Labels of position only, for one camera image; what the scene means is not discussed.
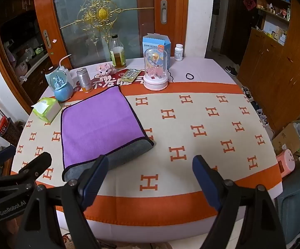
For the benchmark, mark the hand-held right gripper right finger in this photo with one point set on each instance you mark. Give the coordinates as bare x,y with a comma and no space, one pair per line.
206,184

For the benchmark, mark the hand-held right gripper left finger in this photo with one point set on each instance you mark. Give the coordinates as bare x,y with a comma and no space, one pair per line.
96,180

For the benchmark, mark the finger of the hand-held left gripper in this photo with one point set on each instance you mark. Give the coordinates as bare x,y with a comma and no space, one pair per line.
6,151
37,164

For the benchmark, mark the purple and grey towel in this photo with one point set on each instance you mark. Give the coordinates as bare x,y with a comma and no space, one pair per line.
98,124

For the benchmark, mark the red container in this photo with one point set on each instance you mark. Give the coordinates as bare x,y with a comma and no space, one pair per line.
2,124

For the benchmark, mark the green tissue pack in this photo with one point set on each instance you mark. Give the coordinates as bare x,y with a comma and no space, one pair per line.
46,109

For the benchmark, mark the orange patterned cream blanket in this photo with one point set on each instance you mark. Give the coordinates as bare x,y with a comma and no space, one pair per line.
191,109

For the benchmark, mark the blue snow globe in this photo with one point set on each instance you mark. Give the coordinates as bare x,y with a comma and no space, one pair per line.
61,88

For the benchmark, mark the pink plastic stool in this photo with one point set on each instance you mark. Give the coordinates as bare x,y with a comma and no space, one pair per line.
286,163

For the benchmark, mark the row of shoes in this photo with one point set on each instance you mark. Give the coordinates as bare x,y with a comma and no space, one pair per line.
259,111

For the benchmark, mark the teal chair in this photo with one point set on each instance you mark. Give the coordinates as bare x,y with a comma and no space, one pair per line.
295,207

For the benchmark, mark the brown cardboard box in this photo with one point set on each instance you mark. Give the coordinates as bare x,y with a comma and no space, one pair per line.
286,137

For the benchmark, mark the silver metal can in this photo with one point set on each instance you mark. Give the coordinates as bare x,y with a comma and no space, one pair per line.
84,80

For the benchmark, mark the red printed mat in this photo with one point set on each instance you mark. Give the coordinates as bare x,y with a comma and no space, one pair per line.
108,79

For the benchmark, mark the dark wooden display cabinet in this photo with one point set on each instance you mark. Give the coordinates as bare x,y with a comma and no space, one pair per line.
17,44

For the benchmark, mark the silver pill blister pack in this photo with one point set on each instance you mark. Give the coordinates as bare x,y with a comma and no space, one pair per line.
129,75

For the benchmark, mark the pink block toy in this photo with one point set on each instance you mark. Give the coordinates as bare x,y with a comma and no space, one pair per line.
104,69

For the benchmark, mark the black sneaker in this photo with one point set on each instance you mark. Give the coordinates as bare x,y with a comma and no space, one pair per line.
231,70

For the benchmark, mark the clear dome pink base ornament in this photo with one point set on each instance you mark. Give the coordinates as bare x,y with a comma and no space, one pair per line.
155,70

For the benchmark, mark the glass bottle with amber liquid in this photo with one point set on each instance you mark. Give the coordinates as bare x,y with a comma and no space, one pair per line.
117,55

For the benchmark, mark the white pill bottle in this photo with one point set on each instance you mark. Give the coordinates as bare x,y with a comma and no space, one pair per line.
179,53

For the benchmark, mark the wooden shelf cabinet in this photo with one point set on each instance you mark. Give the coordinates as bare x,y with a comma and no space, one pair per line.
277,64

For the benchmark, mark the blue carton box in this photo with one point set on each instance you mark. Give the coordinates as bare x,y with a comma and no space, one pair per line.
153,41

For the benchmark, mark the glass door with gold ornament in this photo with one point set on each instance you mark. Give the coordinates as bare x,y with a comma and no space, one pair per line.
100,13

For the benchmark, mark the red paper door decoration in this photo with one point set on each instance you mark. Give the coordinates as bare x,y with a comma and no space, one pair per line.
249,2

